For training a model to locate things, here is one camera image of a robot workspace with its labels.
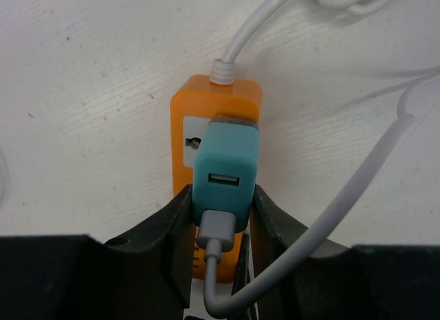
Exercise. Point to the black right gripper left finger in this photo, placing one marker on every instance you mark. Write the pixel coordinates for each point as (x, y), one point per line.
(144, 273)

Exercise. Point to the orange power strip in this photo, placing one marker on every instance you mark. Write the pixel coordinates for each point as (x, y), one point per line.
(194, 105)

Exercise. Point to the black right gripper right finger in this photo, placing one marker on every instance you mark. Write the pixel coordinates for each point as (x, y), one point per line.
(336, 282)

